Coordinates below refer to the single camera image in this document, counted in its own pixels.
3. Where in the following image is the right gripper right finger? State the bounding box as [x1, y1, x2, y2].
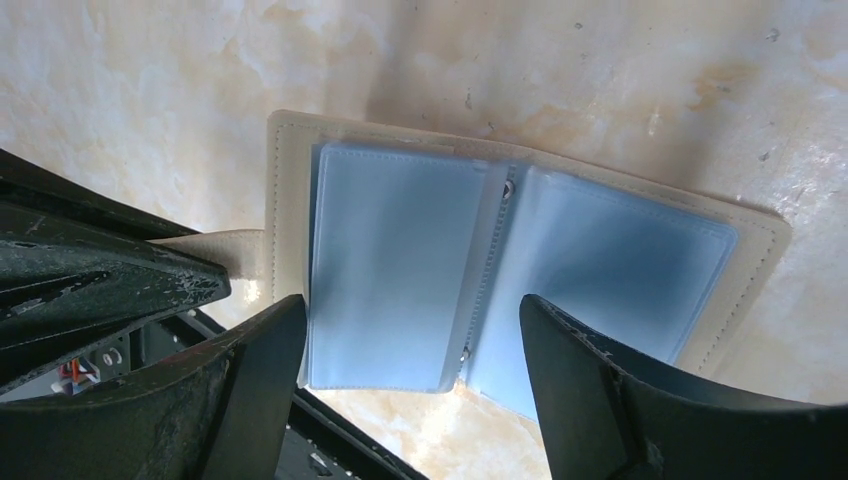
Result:
[519, 295, 847, 479]

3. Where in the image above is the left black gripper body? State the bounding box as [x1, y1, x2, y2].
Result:
[1, 311, 225, 403]

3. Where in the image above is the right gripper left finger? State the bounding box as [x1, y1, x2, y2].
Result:
[1, 295, 307, 479]

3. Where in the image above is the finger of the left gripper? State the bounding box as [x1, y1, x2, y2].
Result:
[1, 203, 231, 391]
[1, 150, 194, 240]

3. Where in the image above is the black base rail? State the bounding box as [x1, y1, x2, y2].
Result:
[274, 389, 427, 480]

